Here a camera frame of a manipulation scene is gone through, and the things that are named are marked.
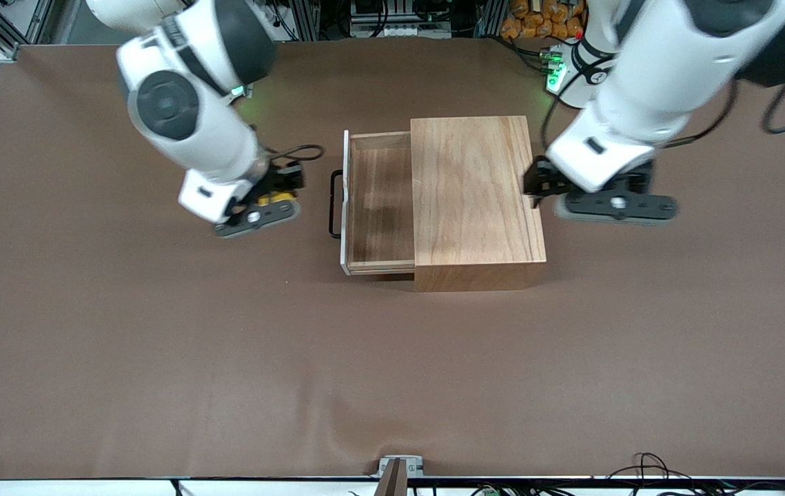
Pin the pile of orange objects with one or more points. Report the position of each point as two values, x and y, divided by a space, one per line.
537 21

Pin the brown table cover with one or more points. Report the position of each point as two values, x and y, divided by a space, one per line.
296 379

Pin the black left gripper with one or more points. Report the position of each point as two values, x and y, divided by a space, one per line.
542 178

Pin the wooden cabinet box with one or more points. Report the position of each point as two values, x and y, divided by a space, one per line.
475 193

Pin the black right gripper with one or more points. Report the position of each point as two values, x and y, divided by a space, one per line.
284 179

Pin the yellow block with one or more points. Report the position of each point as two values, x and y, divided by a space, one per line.
276 199

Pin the aluminium frame post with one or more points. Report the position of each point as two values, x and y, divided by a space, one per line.
495 17
304 21

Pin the white slotted rail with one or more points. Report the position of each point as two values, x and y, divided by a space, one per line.
399 31

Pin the metal table clamp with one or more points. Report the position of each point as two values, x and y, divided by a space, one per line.
399 472

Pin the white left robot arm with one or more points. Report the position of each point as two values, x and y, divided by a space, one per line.
661 83

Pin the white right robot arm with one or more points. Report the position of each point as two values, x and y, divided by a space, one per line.
192 103

